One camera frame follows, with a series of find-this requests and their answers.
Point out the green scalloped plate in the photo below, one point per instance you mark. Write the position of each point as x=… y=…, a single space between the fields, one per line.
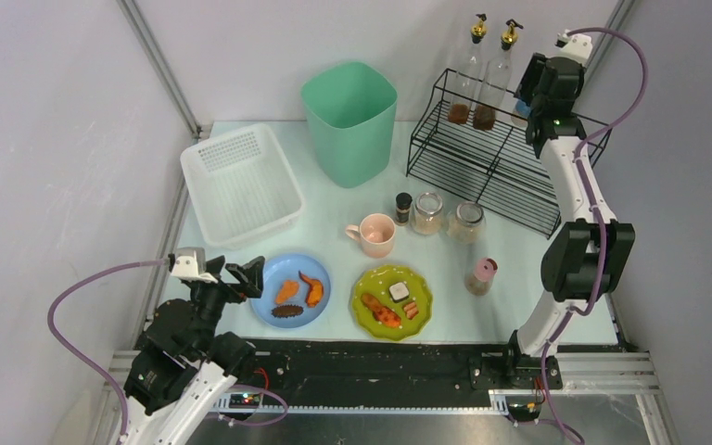
x=392 y=302

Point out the pink ceramic mug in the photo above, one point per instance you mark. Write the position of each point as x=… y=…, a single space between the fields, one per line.
x=375 y=235

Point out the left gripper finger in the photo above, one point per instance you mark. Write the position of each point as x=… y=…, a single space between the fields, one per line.
x=251 y=283
x=236 y=269

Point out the black wire two-tier rack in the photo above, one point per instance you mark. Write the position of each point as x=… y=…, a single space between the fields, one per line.
x=496 y=168

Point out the open glass jar left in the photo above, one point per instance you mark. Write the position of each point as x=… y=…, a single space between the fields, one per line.
x=427 y=213

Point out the glass oil bottle gold spout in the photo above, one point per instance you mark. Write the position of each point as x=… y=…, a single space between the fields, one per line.
x=468 y=67

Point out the orange grilled fish toy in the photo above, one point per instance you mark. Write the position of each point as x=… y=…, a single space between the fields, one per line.
x=382 y=313

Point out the pink-lid spice shaker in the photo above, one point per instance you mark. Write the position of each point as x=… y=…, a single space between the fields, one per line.
x=479 y=281

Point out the dark brown sea cucumber toy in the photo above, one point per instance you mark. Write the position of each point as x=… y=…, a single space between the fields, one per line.
x=287 y=311

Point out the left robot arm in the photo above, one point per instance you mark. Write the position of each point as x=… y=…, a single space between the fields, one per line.
x=183 y=365

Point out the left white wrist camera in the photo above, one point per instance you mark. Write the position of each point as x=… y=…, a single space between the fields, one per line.
x=188 y=264

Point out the black white sushi cube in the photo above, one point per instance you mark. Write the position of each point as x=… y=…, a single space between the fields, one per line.
x=399 y=292

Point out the orange fried food piece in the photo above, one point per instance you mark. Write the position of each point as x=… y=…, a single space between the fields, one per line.
x=288 y=290

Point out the pink bacon strips toy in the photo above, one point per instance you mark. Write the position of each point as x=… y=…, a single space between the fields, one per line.
x=411 y=310

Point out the green plastic waste bin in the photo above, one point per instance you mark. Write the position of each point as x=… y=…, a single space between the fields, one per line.
x=350 y=110

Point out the clear bottle blue label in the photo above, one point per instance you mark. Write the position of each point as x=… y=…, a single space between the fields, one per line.
x=520 y=113

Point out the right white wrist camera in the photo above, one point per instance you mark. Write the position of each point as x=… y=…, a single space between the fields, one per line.
x=576 y=46

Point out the left aluminium frame post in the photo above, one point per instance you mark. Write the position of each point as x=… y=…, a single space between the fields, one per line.
x=148 y=41

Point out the white plastic perforated basket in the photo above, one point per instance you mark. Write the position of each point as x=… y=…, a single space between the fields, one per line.
x=241 y=186

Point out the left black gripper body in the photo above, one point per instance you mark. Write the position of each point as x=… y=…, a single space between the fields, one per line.
x=229 y=283

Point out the open glass jar right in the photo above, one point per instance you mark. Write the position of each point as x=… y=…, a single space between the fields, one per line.
x=465 y=223

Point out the small black-lid spice jar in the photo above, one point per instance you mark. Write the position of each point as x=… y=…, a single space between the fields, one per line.
x=403 y=203

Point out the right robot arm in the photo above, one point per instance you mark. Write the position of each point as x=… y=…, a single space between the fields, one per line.
x=588 y=256

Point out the blue round plate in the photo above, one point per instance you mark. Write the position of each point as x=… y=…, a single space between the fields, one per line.
x=287 y=267

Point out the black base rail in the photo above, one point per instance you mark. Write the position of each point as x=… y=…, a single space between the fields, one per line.
x=380 y=375

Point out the orange chicken wing toy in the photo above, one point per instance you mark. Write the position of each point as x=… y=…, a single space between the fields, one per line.
x=315 y=292

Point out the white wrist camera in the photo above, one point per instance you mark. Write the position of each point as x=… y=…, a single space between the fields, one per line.
x=188 y=264
x=576 y=46

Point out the open glass jar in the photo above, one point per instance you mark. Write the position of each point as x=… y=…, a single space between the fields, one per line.
x=427 y=213
x=465 y=223

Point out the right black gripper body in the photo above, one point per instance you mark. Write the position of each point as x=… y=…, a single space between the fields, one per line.
x=531 y=86

